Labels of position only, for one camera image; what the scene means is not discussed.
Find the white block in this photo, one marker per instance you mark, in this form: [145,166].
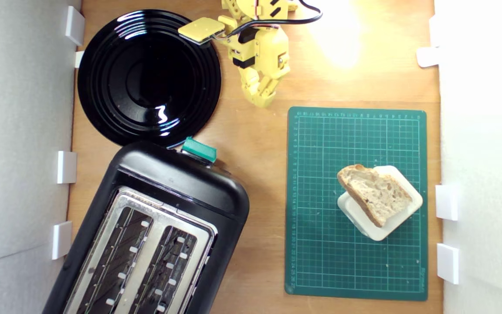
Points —
[388,231]

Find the green toaster lever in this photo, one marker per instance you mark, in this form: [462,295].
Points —
[199,149]

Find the black two-slot toaster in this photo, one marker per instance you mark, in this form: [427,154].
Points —
[181,179]

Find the green cutting mat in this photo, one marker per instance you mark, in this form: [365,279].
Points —
[320,261]

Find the black plate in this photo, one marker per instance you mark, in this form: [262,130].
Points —
[146,78]

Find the white wall clip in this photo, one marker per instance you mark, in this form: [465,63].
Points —
[66,167]
[74,25]
[446,203]
[427,56]
[79,59]
[62,240]
[447,263]

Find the brown bread slice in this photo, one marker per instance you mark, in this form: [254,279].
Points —
[377,194]

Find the yellow wrist camera mount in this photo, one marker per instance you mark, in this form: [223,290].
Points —
[201,30]

